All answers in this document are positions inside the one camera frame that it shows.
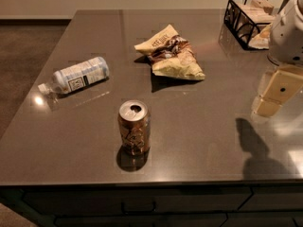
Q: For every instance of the black wire basket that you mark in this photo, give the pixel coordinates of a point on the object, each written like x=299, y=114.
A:
x=231, y=20

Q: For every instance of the brown chip bag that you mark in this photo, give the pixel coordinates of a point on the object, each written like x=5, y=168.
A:
x=171, y=56

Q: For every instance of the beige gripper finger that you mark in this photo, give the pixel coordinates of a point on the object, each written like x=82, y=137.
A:
x=276, y=88

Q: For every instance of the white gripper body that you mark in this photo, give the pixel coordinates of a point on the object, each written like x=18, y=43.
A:
x=286, y=38

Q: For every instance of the dark cabinet drawer handle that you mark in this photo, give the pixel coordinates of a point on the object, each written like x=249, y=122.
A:
x=138, y=208

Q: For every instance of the brown soda can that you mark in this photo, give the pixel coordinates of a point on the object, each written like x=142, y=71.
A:
x=134, y=120

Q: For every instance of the clear plastic water bottle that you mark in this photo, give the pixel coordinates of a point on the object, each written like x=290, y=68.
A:
x=75, y=77

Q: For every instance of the napkin packets in basket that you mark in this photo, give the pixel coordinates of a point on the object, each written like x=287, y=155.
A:
x=255, y=23

